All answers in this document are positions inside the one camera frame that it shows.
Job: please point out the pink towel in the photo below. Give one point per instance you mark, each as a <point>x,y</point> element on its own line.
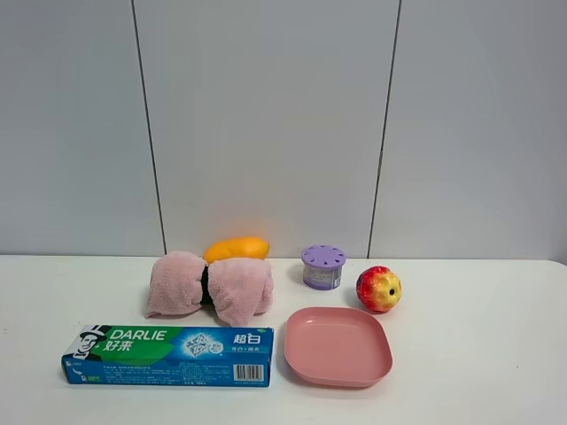
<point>238,289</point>

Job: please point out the yellow mango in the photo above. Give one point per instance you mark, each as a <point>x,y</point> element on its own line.
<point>250,247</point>

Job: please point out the purple air freshener jar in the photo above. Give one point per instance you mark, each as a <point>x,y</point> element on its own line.
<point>322,266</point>

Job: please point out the red yellow toy strawberry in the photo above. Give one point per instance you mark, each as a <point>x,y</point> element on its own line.
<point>379,289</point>

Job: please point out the pink square plate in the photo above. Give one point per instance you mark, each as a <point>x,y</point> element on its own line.
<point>337,347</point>

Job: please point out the Darlie toothpaste box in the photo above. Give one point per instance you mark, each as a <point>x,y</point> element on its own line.
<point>170,356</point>

